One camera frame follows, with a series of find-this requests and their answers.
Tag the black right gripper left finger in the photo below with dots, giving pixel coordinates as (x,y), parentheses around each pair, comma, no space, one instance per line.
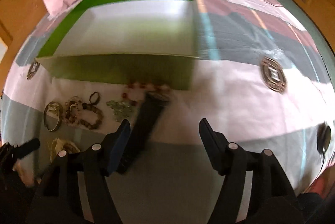
(57,198)

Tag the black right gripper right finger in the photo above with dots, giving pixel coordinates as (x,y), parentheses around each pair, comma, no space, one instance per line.
(255,187)

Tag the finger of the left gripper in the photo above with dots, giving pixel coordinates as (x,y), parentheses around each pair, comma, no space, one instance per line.
(26,148)

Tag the small gold jewelry piece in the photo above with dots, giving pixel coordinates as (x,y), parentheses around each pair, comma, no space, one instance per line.
(58,145)

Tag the silver bangle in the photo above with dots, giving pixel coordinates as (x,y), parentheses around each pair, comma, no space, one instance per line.
(52,116)

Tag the black rectangular case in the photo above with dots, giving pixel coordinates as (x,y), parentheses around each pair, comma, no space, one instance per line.
(149,113)

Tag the patterned bed sheet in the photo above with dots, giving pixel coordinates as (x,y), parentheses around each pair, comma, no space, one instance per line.
(259,79)

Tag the green cardboard box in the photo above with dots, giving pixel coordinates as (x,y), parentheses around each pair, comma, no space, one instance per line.
(125,41)

